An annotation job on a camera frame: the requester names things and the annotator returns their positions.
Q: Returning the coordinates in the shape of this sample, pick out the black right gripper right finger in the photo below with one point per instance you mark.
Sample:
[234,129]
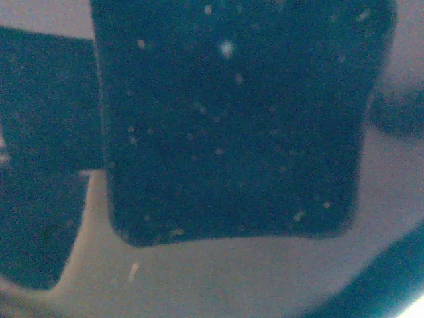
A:
[235,119]

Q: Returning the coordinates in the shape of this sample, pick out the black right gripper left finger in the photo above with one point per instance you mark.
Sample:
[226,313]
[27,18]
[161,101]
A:
[50,135]

